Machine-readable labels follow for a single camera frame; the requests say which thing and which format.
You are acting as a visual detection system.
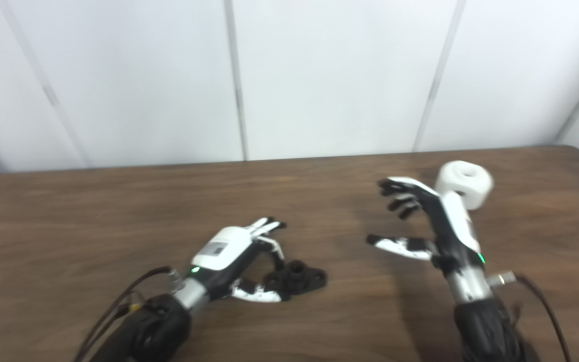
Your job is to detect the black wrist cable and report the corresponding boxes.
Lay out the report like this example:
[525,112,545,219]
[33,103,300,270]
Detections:
[72,266,179,362]
[488,271,571,362]

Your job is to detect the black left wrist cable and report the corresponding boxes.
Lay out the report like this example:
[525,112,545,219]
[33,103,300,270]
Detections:
[72,266,179,362]

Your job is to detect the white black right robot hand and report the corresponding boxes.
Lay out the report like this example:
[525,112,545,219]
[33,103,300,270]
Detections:
[366,176,487,276]

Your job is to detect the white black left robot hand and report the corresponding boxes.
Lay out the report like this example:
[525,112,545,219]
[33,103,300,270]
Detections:
[189,216,290,304]

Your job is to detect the round white plastic piece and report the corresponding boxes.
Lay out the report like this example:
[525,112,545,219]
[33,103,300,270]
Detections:
[434,161,494,211]

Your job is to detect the black flanged holder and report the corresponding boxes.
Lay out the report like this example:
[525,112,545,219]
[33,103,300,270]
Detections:
[263,259,328,298]

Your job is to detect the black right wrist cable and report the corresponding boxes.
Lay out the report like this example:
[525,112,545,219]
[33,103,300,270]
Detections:
[488,271,571,362]

